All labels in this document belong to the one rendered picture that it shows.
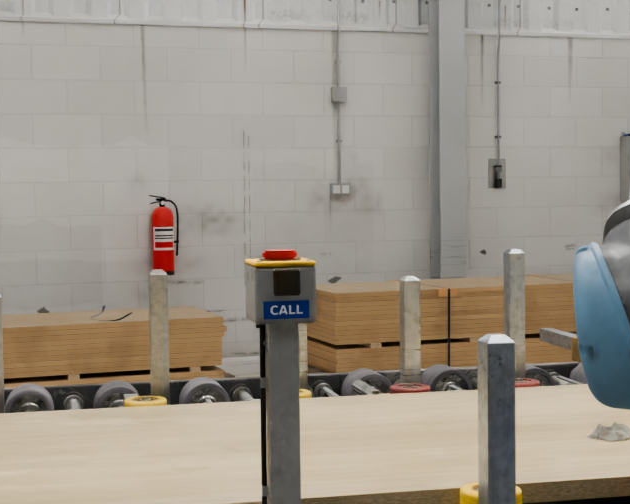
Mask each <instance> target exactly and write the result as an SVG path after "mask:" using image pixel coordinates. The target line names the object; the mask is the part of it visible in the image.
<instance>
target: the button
mask: <svg viewBox="0 0 630 504"><path fill-rule="evenodd" d="M262 257H264V259H267V260H287V259H295V257H297V252H295V250H293V249H272V250H264V252H262Z"/></svg>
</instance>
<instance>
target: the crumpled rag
mask: <svg viewBox="0 0 630 504"><path fill-rule="evenodd" d="M584 436H587V437H588V438H591V439H598V438H601V439H606V440H608V441H614V440H615V441H616V440H625V438H626V437H628V438H630V429H629V427H627V426H626V425H625V424H623V423H622V424H619V423H616V422H614V423H613V425H612V426H606V427H605V426H603V425H601V424H600V423H599V424H598V425H597V426H596V428H595V429H594V431H593V432H592V433H591V434H587V435H584Z"/></svg>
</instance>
